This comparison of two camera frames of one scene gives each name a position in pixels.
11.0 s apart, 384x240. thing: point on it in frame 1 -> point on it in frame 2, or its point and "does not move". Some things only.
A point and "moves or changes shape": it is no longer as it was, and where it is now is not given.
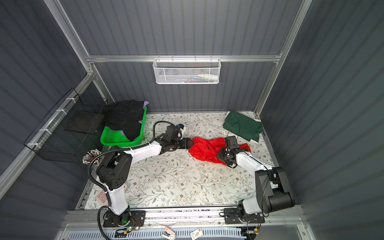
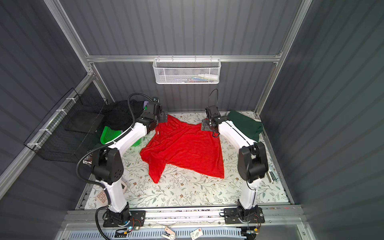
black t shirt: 125,115 does not move
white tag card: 169,233 does not move
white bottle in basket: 208,76 does not move
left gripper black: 186,143 -> 163,116
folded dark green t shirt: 244,126 does not move
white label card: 196,234 does not move
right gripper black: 220,154 -> 205,125
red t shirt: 208,149 moves or changes shape
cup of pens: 90,155 does not move
